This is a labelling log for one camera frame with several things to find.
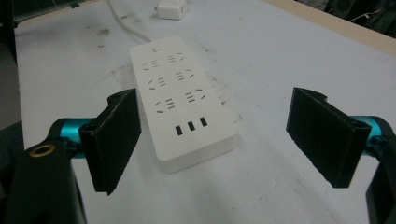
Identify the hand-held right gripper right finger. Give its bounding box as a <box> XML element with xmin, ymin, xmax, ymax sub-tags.
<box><xmin>285</xmin><ymin>87</ymin><xmax>390</xmax><ymax>189</ymax></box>

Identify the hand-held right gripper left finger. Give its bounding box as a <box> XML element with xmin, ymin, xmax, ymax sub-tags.
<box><xmin>48</xmin><ymin>88</ymin><xmax>142</xmax><ymax>197</ymax></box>

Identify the white power strip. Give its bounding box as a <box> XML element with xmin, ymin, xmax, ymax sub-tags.
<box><xmin>129</xmin><ymin>35</ymin><xmax>239</xmax><ymax>175</ymax></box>

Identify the white charger plug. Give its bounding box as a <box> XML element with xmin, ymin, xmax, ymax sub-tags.
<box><xmin>152</xmin><ymin>0</ymin><xmax>188</xmax><ymax>21</ymax></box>

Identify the white power strip cable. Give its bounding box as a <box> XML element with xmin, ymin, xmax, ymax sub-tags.
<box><xmin>107</xmin><ymin>0</ymin><xmax>153</xmax><ymax>43</ymax></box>

